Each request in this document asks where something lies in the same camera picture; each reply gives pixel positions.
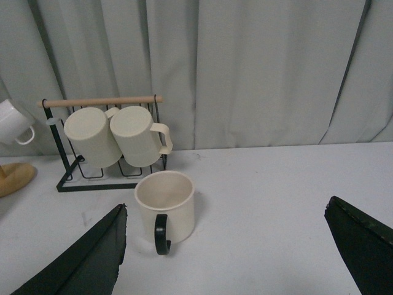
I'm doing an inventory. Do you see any cream mug with black handle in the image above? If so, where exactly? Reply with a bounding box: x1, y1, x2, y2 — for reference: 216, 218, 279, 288
134, 170, 195, 256

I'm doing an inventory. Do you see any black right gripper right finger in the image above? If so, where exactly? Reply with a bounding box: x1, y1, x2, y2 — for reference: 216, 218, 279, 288
324, 196, 392, 294

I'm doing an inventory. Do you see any cream mug left on rack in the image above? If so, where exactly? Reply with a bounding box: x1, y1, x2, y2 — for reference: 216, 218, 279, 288
64, 107, 122, 168

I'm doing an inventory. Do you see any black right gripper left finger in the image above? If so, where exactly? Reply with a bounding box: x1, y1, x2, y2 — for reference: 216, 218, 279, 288
13, 204, 127, 294

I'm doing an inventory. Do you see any cream mug right on rack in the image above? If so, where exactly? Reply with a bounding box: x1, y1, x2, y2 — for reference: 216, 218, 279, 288
110, 106, 173, 168

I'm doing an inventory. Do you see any cream mug on rack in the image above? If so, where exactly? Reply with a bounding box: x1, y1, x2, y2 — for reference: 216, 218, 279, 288
64, 107, 122, 168
110, 106, 173, 168

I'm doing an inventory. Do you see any wooden mug stand base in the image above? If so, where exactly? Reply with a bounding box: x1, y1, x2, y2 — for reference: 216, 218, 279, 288
1, 163, 35, 197

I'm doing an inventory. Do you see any white hanging mug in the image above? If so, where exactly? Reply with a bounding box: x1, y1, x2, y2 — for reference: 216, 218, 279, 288
1, 100, 36, 145

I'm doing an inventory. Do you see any black wire mug rack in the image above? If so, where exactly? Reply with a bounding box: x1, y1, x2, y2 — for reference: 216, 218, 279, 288
36, 95, 163, 192

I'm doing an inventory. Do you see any grey curtain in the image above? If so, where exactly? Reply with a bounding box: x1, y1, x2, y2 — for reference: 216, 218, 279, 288
1, 1, 392, 156

